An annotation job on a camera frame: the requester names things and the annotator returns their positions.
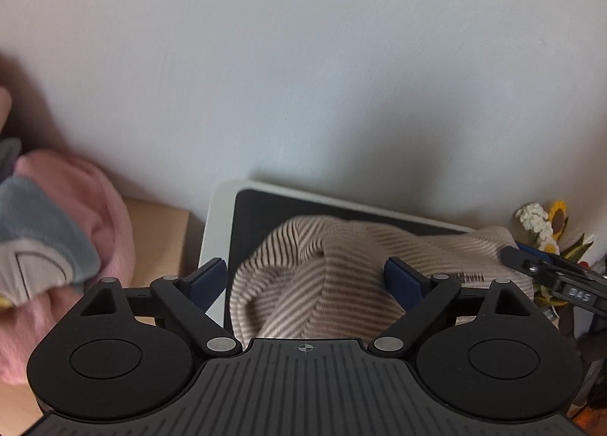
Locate beige black striped sweater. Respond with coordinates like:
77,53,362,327
228,216,534,345

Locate green leafy plant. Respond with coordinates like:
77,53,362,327
534,234,594,307

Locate crochet white daisy bouquet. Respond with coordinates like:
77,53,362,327
514,203,560,254

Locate crochet sunflower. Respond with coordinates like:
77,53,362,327
548,200,568,241

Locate pink plush clothing pile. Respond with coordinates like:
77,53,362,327
1,137,136,385

